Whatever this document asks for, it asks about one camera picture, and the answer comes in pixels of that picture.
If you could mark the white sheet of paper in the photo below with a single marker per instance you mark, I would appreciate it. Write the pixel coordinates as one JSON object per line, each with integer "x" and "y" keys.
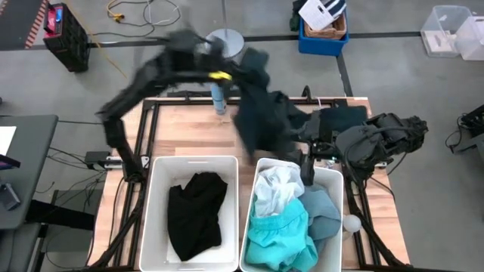
{"x": 7, "y": 140}

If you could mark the white power strip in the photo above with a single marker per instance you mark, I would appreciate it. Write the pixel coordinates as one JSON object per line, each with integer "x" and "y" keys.
{"x": 113, "y": 164}

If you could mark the blue spray bottle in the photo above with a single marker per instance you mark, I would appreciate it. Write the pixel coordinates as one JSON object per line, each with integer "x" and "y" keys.
{"x": 218, "y": 100}

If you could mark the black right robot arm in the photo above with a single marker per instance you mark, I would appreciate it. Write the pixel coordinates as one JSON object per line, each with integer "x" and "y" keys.
{"x": 378, "y": 140}

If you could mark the blue-grey garment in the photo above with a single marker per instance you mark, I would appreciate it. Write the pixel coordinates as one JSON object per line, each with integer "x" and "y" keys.
{"x": 321, "y": 215}

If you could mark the round grey stand base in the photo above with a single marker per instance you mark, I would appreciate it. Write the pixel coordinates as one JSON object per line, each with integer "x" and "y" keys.
{"x": 230, "y": 41}

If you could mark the clear plastic storage box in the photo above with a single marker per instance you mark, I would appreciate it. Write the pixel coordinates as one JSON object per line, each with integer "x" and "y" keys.
{"x": 472, "y": 41}
{"x": 438, "y": 34}

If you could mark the black garment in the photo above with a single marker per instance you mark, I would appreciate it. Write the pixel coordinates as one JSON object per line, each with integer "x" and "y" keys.
{"x": 193, "y": 215}

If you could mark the white printed paper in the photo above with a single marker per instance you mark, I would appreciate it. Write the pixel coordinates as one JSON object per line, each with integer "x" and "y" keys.
{"x": 315, "y": 15}

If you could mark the brown wicker basket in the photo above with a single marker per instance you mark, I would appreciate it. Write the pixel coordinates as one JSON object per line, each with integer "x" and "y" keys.
{"x": 332, "y": 32}

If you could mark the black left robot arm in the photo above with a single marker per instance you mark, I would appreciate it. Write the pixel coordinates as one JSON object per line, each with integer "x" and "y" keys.
{"x": 113, "y": 136}

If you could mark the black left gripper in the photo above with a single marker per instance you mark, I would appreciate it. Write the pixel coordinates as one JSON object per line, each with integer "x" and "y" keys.
{"x": 223, "y": 56}

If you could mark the white round ball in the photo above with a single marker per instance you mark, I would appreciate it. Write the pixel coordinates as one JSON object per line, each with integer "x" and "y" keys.
{"x": 352, "y": 223}

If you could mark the dark mat with orange stripes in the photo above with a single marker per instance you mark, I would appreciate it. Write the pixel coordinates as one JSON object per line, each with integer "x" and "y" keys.
{"x": 19, "y": 22}

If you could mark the black crate with red top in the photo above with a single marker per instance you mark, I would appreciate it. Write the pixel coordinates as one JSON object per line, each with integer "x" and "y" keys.
{"x": 70, "y": 45}

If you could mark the black power adapter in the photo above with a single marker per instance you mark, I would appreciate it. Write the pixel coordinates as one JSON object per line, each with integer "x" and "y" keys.
{"x": 96, "y": 156}

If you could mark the dark navy garment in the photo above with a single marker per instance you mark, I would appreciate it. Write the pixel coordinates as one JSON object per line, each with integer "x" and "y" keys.
{"x": 261, "y": 113}

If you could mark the navy white striped garment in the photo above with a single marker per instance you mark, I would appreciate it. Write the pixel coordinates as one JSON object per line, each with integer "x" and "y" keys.
{"x": 336, "y": 7}

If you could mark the black equipment stand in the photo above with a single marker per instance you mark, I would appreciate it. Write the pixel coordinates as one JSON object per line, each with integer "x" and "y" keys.
{"x": 472, "y": 121}

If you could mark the dark green garment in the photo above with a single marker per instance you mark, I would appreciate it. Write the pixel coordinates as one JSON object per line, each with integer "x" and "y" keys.
{"x": 295, "y": 20}

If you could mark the grey desk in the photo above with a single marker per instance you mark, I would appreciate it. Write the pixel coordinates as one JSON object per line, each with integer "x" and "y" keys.
{"x": 30, "y": 170}

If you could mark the teal garment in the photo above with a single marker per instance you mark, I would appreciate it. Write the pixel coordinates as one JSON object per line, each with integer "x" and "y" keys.
{"x": 280, "y": 238}

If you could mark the black table frame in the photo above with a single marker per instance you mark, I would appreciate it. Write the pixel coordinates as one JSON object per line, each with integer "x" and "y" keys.
{"x": 170, "y": 101}

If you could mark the white woven plastic basket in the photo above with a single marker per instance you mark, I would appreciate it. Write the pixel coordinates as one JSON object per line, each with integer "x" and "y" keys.
{"x": 334, "y": 181}
{"x": 159, "y": 196}

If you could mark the dark handheld device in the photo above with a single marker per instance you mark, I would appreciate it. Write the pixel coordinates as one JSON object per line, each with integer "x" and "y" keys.
{"x": 9, "y": 196}

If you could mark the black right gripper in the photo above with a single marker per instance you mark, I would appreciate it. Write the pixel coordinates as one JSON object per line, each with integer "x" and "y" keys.
{"x": 308, "y": 158}

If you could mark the dark folded cloth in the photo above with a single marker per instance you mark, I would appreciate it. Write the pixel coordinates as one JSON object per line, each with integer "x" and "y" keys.
{"x": 344, "y": 119}

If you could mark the blue plastic bin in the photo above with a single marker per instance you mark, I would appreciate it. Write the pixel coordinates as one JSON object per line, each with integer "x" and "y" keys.
{"x": 321, "y": 47}

